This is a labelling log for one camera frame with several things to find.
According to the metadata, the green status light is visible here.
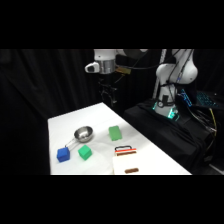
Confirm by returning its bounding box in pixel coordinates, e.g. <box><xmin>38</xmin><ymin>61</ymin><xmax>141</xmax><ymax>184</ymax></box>
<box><xmin>152</xmin><ymin>101</ymin><xmax>180</xmax><ymax>120</ymax></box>

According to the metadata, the green rectangular block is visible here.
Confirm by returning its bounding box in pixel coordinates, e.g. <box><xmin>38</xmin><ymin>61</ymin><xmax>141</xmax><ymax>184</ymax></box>
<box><xmin>108</xmin><ymin>125</ymin><xmax>123</xmax><ymax>142</ymax></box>

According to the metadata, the black draped robot stand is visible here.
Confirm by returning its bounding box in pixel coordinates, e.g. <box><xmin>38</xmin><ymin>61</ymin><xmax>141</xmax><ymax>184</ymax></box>
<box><xmin>122</xmin><ymin>99</ymin><xmax>216</xmax><ymax>176</ymax></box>

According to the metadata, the white drawer cabinet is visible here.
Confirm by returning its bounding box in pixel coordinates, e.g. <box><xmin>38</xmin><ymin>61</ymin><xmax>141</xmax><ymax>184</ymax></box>
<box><xmin>111</xmin><ymin>150</ymin><xmax>141</xmax><ymax>176</ymax></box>

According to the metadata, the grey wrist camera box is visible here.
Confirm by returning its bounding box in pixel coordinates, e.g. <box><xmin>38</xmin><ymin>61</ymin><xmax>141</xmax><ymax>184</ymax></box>
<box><xmin>84</xmin><ymin>61</ymin><xmax>101</xmax><ymax>74</ymax></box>

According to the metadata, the green cube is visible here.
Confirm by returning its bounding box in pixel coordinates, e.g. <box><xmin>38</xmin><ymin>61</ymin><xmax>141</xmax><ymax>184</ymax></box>
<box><xmin>77</xmin><ymin>144</ymin><xmax>93</xmax><ymax>161</ymax></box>

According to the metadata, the black curtain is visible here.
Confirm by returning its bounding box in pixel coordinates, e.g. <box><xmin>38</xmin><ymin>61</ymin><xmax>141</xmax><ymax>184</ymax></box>
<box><xmin>0</xmin><ymin>49</ymin><xmax>224</xmax><ymax>176</ymax></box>

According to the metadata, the steel pan with handle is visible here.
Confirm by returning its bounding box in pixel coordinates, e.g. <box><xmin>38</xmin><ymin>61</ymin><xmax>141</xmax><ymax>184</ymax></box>
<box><xmin>64</xmin><ymin>125</ymin><xmax>95</xmax><ymax>148</ymax></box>

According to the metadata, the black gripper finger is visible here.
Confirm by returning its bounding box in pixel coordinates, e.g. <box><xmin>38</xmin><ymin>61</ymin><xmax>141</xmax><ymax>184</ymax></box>
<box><xmin>110</xmin><ymin>89</ymin><xmax>117</xmax><ymax>105</ymax></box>
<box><xmin>101</xmin><ymin>89</ymin><xmax>109</xmax><ymax>103</ymax></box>

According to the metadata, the backlit keyboard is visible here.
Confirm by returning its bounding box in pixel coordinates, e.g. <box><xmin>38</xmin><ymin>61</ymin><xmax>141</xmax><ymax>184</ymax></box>
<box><xmin>195</xmin><ymin>91</ymin><xmax>224</xmax><ymax>110</ymax></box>

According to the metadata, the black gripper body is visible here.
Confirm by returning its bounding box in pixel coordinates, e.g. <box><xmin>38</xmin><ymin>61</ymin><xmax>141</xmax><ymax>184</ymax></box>
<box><xmin>98</xmin><ymin>73</ymin><xmax>118</xmax><ymax>97</ymax></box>

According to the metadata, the yellow cable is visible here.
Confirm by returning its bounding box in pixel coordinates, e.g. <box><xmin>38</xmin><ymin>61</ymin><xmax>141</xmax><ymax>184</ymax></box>
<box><xmin>208</xmin><ymin>107</ymin><xmax>218</xmax><ymax>136</ymax></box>

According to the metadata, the blue cube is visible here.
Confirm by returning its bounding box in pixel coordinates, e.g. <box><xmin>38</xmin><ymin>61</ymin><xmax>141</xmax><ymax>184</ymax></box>
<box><xmin>56</xmin><ymin>147</ymin><xmax>71</xmax><ymax>163</ymax></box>

